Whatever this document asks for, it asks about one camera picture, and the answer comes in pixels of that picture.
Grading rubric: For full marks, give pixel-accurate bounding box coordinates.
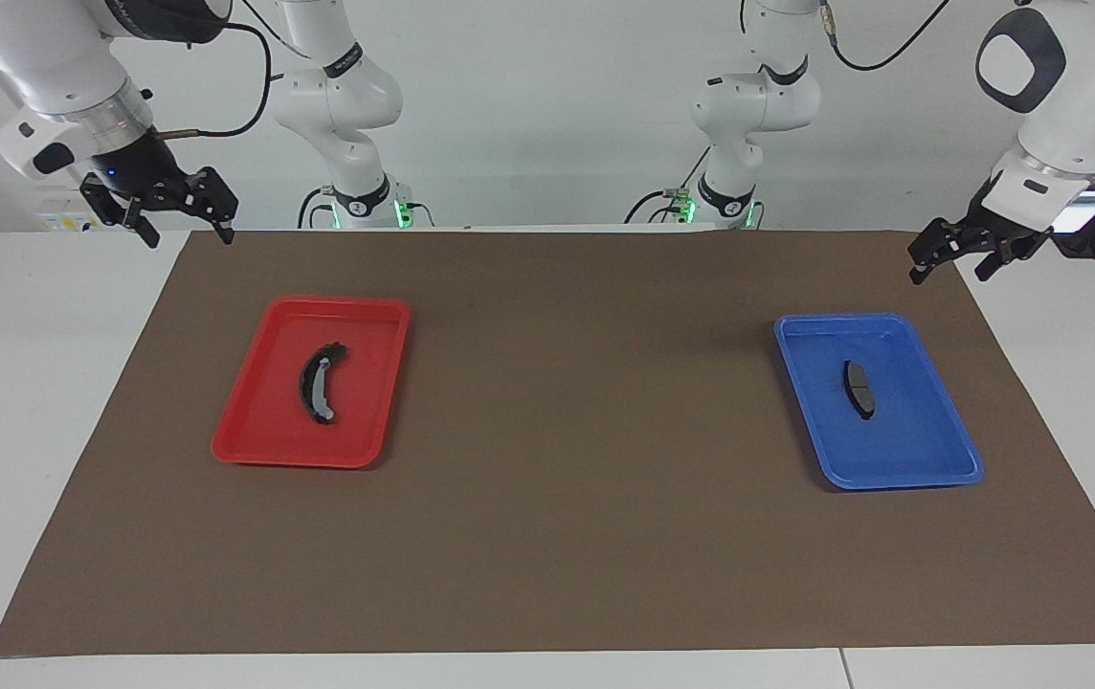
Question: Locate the dark brake pad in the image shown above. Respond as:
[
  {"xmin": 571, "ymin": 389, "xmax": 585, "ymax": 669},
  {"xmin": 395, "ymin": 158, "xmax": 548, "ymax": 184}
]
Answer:
[{"xmin": 841, "ymin": 359, "xmax": 877, "ymax": 422}]

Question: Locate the curved black brake shoe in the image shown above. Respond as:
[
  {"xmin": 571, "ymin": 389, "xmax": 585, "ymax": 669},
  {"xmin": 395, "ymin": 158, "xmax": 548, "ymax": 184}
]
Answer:
[{"xmin": 297, "ymin": 342, "xmax": 349, "ymax": 426}]

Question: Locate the white labelled power strip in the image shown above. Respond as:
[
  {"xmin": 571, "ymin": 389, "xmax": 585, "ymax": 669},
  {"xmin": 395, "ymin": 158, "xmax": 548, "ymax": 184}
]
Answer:
[{"xmin": 36, "ymin": 189, "xmax": 104, "ymax": 233}]

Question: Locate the blue plastic tray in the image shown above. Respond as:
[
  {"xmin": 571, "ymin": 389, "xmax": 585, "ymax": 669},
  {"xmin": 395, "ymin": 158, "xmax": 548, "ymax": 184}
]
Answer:
[{"xmin": 773, "ymin": 312, "xmax": 985, "ymax": 492}]

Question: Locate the red plastic tray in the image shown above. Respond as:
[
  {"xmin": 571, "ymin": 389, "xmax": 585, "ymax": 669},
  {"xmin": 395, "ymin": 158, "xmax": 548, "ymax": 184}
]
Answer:
[{"xmin": 211, "ymin": 295, "xmax": 412, "ymax": 470}]

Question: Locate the brown table mat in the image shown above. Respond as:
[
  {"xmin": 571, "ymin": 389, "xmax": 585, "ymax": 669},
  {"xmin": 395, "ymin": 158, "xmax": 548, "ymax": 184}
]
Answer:
[{"xmin": 0, "ymin": 228, "xmax": 1095, "ymax": 658}]

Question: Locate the black base cable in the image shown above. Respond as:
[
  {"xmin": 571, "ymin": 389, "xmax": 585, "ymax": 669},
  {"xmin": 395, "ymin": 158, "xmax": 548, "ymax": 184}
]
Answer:
[
  {"xmin": 626, "ymin": 148, "xmax": 713, "ymax": 227},
  {"xmin": 297, "ymin": 186, "xmax": 336, "ymax": 230}
]

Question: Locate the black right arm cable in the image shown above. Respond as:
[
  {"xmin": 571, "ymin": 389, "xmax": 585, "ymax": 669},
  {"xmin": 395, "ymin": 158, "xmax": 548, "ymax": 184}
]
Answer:
[{"xmin": 160, "ymin": 0, "xmax": 285, "ymax": 142}]

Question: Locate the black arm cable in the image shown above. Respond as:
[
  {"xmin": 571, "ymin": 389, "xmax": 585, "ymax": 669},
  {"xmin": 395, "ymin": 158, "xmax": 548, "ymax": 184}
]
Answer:
[
  {"xmin": 820, "ymin": 0, "xmax": 952, "ymax": 74},
  {"xmin": 160, "ymin": 0, "xmax": 285, "ymax": 142}
]

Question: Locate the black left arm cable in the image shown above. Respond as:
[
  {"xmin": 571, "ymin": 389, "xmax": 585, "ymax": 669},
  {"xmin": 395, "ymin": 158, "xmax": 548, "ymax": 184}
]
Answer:
[{"xmin": 820, "ymin": 0, "xmax": 952, "ymax": 74}]

